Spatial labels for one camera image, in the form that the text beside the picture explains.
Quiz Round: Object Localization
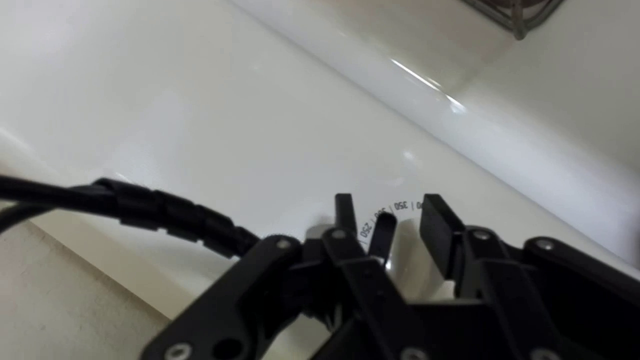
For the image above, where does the white gas stove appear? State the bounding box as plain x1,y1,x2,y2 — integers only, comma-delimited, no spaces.
0,0,640,360

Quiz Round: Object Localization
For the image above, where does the grey grate under frying pan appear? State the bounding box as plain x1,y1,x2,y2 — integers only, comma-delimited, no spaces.
459,0,568,40

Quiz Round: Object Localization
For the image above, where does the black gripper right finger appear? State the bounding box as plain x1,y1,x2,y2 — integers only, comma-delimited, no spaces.
418,193,640,360

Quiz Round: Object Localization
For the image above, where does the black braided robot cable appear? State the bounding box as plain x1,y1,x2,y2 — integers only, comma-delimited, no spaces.
0,174,264,260

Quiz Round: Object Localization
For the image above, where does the white oven dial knob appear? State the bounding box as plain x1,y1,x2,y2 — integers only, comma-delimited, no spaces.
386,222,447,305

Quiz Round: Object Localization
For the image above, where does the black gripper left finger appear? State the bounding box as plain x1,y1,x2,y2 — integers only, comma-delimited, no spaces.
137,193,416,360

